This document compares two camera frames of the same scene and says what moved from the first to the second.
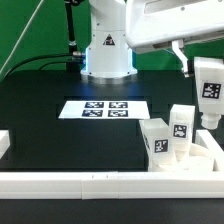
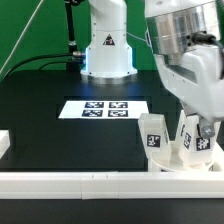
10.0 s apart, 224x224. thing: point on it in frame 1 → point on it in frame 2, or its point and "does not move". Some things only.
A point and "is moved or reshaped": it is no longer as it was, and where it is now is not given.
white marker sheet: x=105 y=109 does not move
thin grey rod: x=22 y=35 does not move
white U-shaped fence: x=97 y=185 does not move
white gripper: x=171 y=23 → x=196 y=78
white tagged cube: x=209 y=75 is moved or reshaped
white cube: x=182 y=122 is moved or reshaped
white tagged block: x=158 y=140 is moved or reshaped
